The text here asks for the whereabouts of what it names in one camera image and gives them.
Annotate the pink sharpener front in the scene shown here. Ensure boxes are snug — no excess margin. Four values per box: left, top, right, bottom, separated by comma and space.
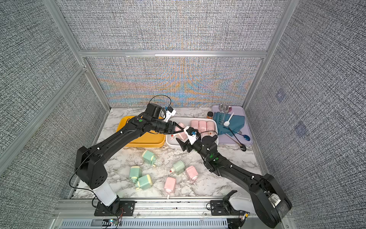
164, 177, 176, 199

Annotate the blue spoon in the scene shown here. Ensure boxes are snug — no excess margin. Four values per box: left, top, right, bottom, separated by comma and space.
238, 131, 251, 141

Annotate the white plastic spoon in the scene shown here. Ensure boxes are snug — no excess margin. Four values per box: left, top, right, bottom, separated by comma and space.
223, 113, 234, 127

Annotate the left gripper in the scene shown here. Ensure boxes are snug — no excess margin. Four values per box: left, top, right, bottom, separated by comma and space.
151, 120, 184, 135

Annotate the teal cloth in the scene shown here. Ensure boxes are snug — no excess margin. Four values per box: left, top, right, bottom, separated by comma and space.
213, 112, 246, 136

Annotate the green sharpener centre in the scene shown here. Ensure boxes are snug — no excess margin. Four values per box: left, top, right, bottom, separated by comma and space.
169, 160, 185, 175

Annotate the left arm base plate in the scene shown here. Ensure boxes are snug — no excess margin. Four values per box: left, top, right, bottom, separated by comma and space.
94, 200, 136, 217

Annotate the black spoon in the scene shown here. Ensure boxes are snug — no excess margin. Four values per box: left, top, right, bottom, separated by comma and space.
227, 128, 247, 152

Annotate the green sharpener upper left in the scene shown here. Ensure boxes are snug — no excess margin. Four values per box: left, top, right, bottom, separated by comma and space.
142, 150, 157, 167

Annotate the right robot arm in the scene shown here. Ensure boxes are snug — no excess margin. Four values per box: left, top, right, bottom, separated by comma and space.
176, 136, 292, 228

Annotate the silver ornate spoon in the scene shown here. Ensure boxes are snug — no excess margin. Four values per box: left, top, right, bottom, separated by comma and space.
222, 106, 232, 124

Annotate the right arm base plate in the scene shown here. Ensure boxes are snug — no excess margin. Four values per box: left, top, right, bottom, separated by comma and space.
209, 200, 232, 216

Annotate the aluminium front rail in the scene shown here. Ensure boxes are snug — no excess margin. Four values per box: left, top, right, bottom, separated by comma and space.
48, 197, 267, 229

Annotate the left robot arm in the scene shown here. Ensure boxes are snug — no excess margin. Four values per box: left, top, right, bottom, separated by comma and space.
75, 113, 184, 207

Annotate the white storage box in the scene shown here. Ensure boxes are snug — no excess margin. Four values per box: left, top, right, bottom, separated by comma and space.
165, 116, 220, 149

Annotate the green sharpener front yellow cap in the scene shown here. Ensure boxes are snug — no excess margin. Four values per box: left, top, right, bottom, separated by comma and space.
135, 174, 153, 190

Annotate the yellow storage box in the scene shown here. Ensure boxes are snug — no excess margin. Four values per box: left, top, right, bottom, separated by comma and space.
125, 131, 165, 148

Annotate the lavender tray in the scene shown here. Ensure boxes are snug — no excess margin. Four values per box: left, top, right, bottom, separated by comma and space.
212, 106, 253, 146

